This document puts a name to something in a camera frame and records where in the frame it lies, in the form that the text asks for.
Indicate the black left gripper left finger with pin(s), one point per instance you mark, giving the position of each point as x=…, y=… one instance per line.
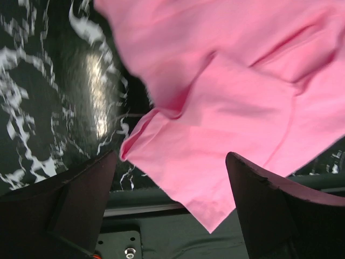
x=59, y=217

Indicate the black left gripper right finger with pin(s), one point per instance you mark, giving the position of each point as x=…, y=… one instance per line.
x=280, y=218

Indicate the pink t shirt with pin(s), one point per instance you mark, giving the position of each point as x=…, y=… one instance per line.
x=263, y=79

